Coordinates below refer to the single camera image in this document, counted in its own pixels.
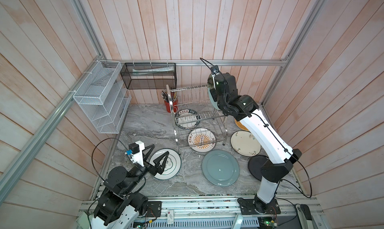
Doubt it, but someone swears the green rim lettered plate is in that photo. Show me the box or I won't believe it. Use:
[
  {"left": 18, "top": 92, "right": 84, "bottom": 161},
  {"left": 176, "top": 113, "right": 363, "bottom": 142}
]
[{"left": 175, "top": 109, "right": 201, "bottom": 129}]

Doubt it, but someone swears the yellow woven coaster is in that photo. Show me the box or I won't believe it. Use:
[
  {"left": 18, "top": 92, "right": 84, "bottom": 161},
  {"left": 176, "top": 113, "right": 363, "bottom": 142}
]
[{"left": 235, "top": 120, "right": 249, "bottom": 132}]

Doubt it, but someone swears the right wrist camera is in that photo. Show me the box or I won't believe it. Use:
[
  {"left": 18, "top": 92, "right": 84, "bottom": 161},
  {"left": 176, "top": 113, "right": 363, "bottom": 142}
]
[{"left": 210, "top": 65, "right": 221, "bottom": 77}]

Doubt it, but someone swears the light blue flower plate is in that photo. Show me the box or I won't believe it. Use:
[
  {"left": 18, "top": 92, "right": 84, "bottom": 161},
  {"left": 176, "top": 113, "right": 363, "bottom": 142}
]
[{"left": 207, "top": 75, "right": 220, "bottom": 111}]

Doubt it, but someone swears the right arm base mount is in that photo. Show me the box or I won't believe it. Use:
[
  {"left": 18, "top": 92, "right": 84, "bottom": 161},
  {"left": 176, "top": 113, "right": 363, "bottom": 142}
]
[{"left": 237, "top": 198, "right": 281, "bottom": 215}]

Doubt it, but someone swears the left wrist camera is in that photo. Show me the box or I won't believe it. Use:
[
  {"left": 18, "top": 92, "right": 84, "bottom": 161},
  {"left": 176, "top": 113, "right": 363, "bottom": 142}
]
[{"left": 126, "top": 141, "right": 145, "bottom": 167}]

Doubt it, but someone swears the white wire mesh shelf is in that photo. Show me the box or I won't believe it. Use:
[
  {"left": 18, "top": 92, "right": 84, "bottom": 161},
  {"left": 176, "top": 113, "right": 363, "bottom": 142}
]
[{"left": 74, "top": 60, "right": 132, "bottom": 134}]

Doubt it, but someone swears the black round plate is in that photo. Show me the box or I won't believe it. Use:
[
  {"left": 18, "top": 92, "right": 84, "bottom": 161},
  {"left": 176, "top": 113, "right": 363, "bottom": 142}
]
[{"left": 248, "top": 155, "right": 269, "bottom": 181}]

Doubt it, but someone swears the red pen holder cup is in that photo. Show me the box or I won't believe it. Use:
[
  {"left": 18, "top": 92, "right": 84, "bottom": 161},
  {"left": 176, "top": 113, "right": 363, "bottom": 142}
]
[{"left": 164, "top": 99, "right": 179, "bottom": 114}]

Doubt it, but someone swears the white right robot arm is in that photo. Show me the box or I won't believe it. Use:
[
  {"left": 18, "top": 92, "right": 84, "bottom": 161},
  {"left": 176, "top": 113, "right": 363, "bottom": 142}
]
[{"left": 208, "top": 73, "right": 302, "bottom": 208}]

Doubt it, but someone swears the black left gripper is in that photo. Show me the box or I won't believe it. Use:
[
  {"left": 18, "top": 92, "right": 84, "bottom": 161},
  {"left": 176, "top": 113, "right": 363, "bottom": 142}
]
[{"left": 122, "top": 143, "right": 169, "bottom": 195}]

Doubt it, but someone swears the stainless steel dish rack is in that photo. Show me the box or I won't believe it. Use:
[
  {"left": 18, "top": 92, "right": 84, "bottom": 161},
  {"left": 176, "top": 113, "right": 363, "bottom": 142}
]
[{"left": 166, "top": 85, "right": 228, "bottom": 153}]

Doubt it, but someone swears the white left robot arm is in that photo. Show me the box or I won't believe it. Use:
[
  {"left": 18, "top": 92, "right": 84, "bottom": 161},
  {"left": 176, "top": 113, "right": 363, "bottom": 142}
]
[{"left": 89, "top": 141, "right": 170, "bottom": 229}]

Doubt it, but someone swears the bundle of pens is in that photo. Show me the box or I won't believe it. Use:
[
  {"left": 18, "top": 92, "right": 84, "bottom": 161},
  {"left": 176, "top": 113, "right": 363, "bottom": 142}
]
[{"left": 162, "top": 90, "right": 178, "bottom": 103}]

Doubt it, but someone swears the aluminium front rail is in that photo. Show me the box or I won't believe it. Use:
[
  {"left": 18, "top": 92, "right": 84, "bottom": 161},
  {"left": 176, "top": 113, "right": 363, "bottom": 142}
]
[{"left": 77, "top": 194, "right": 325, "bottom": 229}]

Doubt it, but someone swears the black mesh wall basket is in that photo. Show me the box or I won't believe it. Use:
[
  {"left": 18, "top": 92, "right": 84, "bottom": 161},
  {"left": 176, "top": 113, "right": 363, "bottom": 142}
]
[{"left": 120, "top": 62, "right": 177, "bottom": 90}]

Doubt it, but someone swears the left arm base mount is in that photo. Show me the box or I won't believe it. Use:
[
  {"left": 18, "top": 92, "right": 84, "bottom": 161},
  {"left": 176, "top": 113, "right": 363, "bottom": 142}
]
[{"left": 138, "top": 201, "right": 162, "bottom": 218}]

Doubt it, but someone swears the white green clover plate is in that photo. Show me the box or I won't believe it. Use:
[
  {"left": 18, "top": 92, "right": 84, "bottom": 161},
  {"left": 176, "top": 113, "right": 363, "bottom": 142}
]
[{"left": 150, "top": 148, "right": 182, "bottom": 180}]

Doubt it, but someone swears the cream floral plate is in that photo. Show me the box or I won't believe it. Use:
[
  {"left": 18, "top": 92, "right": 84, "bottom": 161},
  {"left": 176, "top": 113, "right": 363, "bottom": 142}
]
[{"left": 231, "top": 131, "right": 261, "bottom": 157}]

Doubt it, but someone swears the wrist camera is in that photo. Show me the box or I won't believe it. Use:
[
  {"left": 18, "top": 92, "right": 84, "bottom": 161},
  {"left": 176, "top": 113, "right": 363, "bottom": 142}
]
[
  {"left": 210, "top": 65, "right": 221, "bottom": 77},
  {"left": 126, "top": 141, "right": 145, "bottom": 167}
]

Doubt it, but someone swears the large teal plate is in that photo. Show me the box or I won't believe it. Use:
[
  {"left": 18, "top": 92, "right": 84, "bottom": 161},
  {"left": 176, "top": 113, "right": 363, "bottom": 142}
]
[{"left": 202, "top": 150, "right": 240, "bottom": 187}]

